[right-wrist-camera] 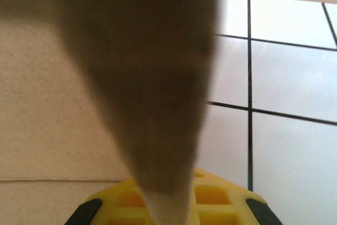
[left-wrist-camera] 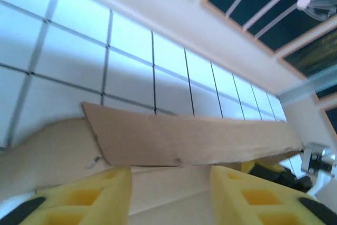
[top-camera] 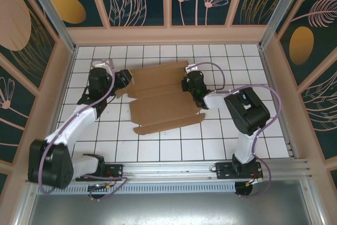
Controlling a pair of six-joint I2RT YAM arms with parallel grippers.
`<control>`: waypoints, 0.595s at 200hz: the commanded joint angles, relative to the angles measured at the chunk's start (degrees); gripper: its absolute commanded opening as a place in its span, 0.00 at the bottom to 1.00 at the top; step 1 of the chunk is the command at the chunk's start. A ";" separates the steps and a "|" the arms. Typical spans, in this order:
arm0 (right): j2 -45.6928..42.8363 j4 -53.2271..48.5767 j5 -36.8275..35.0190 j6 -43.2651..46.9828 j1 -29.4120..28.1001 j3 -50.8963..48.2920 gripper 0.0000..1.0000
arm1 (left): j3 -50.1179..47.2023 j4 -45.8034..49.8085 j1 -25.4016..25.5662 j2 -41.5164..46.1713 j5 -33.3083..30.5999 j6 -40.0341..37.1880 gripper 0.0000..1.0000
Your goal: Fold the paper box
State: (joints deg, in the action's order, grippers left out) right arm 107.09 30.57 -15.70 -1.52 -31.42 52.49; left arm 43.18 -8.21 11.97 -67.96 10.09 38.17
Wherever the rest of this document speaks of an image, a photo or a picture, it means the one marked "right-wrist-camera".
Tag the brown cardboard paper box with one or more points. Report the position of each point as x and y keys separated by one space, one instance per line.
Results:
x=52 y=103

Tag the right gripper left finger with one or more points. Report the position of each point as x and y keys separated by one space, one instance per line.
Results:
x=118 y=206

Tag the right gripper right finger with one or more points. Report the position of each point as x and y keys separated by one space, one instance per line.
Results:
x=226 y=204

